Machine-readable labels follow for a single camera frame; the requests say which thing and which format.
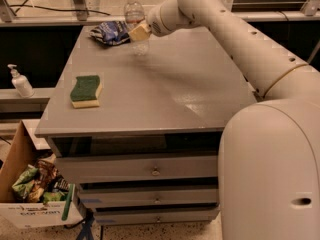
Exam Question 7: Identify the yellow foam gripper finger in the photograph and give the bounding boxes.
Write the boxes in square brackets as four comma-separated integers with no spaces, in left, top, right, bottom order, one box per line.
[129,23,151,41]

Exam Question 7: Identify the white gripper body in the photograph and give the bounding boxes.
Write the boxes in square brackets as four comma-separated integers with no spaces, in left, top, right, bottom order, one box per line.
[147,5,167,37]

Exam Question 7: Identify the clear plastic water bottle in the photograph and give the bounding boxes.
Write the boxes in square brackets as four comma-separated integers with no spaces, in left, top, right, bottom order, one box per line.
[124,0,149,56]

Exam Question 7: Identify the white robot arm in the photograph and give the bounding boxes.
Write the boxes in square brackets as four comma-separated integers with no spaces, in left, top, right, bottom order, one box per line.
[129,0,320,240]

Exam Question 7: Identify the blue chip bag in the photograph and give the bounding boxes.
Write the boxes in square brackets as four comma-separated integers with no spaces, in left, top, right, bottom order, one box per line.
[89,21,130,46]

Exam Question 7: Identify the white pump soap bottle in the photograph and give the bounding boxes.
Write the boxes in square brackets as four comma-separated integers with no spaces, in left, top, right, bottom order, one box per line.
[8,64,34,98]

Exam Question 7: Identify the brown snack bag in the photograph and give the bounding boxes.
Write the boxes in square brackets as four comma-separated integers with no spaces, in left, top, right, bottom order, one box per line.
[27,160,58,203]

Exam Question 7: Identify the green snack bag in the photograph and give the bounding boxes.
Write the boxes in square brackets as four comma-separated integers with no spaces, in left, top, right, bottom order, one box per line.
[12,165,38,200]

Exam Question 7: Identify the green yellow sponge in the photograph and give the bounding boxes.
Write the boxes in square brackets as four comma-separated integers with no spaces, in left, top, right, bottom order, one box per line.
[70,75,102,108]

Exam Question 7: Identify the grey drawer cabinet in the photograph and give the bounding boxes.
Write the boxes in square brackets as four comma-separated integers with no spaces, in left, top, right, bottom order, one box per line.
[36,28,255,214]

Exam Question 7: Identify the top grey drawer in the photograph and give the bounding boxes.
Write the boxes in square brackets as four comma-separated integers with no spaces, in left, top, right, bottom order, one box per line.
[56,155,218,184]

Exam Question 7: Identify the grey drawer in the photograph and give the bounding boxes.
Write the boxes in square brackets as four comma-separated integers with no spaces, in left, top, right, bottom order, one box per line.
[56,155,218,184]
[94,206,219,226]
[78,185,219,208]

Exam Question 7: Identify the middle grey drawer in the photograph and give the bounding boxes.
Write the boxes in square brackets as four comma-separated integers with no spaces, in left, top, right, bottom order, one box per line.
[78,185,219,208]

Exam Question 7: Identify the bottom grey drawer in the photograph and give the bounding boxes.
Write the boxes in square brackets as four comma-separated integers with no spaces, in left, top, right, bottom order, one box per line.
[94,206,219,226]

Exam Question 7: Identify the cardboard box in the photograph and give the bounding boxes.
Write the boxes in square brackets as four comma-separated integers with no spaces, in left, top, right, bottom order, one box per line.
[0,120,84,229]

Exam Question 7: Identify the black cable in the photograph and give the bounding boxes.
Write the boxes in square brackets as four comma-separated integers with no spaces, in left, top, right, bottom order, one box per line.
[8,4,111,18]

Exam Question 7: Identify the metal window rail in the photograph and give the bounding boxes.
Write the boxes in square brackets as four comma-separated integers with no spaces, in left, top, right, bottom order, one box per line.
[0,11,320,27]

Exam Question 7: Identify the green handled tool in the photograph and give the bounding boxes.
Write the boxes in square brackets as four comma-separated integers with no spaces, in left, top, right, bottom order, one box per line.
[61,184,74,221]

